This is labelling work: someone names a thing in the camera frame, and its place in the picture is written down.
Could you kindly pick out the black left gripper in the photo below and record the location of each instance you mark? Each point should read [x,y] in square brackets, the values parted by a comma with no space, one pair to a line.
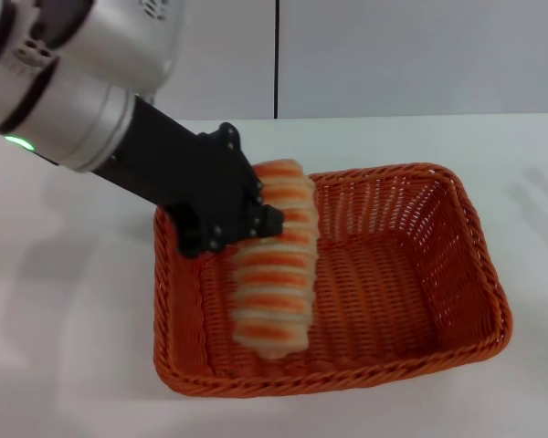
[173,159]

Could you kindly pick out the orange striped toy bread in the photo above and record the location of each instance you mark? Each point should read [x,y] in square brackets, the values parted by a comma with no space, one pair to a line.
[278,283]

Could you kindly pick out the orange woven rectangular basket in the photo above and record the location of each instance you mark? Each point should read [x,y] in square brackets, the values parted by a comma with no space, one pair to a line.
[393,296]

